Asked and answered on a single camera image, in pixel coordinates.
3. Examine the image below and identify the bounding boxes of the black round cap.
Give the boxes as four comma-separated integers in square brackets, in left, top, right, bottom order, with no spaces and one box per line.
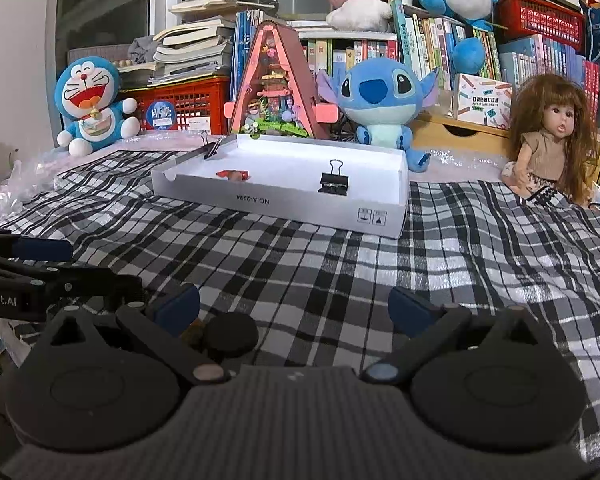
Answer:
[202,311,259,360]

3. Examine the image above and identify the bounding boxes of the stack of worn books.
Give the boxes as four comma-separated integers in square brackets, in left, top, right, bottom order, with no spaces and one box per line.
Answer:
[150,0,241,86]

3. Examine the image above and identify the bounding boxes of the blue cat plush toy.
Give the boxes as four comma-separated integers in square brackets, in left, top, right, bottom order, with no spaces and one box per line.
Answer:
[54,56,138,156]

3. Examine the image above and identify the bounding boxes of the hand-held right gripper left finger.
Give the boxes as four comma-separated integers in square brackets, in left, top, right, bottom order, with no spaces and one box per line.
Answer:
[41,282,233,386]

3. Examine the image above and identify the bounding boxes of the wooden drawer box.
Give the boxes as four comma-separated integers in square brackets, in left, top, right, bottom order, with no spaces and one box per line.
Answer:
[410,112,513,158]

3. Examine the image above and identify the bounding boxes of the blue alien plush toy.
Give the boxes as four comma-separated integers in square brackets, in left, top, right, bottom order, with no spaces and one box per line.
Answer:
[316,57,441,173]

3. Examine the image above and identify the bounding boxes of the pink triangular house model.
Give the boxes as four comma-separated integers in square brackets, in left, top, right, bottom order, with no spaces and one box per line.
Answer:
[224,19,341,141]

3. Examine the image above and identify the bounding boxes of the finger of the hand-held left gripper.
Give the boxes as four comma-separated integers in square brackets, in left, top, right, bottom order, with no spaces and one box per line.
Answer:
[0,229,75,261]
[0,251,145,313]

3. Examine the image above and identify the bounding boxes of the white cardboard box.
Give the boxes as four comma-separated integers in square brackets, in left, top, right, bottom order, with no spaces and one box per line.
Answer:
[151,132,410,240]

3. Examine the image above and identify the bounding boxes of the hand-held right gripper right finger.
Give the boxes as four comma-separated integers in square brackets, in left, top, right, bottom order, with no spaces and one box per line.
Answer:
[362,287,556,386]

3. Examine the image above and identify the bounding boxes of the grey cloth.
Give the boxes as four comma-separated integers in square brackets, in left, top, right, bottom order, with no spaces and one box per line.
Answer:
[127,35,161,63]

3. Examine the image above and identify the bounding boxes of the red plastic basket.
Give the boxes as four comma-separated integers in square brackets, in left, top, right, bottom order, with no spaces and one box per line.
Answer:
[495,0,586,53]

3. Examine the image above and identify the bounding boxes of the row of shelved books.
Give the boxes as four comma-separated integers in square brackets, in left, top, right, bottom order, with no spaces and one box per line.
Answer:
[230,0,600,126]

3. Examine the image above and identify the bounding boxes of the large black binder clip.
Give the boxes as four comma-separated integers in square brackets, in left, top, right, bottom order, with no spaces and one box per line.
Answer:
[319,159,352,196]

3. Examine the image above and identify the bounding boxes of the small black binder clip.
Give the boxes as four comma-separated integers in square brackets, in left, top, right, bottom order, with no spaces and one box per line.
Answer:
[200,132,224,161]

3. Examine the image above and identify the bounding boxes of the red plastic crate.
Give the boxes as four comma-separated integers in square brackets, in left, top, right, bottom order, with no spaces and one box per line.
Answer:
[120,76,231,133]

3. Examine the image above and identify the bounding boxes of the black and white plaid cloth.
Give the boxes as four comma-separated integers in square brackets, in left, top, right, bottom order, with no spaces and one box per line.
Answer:
[0,152,600,466]

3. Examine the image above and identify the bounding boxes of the white printed carton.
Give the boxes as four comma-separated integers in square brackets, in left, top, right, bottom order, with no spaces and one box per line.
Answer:
[455,73,513,131]

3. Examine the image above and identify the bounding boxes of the doll with brown hair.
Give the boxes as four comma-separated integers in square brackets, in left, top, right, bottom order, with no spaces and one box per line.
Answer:
[500,74,600,207]

